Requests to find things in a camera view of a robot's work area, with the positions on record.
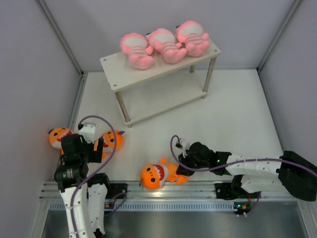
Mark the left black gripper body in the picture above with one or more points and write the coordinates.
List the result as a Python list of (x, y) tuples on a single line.
[(84, 153)]

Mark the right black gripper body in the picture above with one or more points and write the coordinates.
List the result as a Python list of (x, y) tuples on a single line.
[(190, 160)]

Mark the orange shark plush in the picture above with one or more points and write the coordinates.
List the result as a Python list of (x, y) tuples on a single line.
[(109, 139), (56, 135), (154, 176)]

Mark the orange shark plush front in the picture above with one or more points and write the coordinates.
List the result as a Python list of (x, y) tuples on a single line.
[(154, 176)]

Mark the pink plush toy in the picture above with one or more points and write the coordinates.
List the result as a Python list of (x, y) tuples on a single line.
[(193, 36), (138, 50), (164, 42)]

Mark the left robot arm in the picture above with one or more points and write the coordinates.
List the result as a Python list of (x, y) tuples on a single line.
[(83, 198)]

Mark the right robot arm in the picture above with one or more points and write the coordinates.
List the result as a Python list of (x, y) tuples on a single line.
[(289, 173)]

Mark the white two-tier shelf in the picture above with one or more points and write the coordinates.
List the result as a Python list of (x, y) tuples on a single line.
[(142, 94)]

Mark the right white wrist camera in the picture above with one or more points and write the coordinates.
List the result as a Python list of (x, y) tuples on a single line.
[(184, 146)]

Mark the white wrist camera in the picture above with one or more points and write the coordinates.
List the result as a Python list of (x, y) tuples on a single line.
[(87, 130), (184, 146)]

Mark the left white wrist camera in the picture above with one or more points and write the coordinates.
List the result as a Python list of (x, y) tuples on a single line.
[(87, 130)]

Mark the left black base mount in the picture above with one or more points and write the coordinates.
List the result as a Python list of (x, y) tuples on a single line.
[(116, 188)]

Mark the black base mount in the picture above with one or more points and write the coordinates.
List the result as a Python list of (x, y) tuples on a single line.
[(229, 191), (116, 188)]

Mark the aluminium front rail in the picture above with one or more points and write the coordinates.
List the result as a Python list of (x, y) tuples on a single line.
[(197, 190)]

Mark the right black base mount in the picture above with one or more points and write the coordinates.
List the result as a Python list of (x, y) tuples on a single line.
[(229, 191)]

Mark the grey slotted cable duct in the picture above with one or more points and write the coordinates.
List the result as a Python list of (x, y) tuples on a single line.
[(130, 205)]

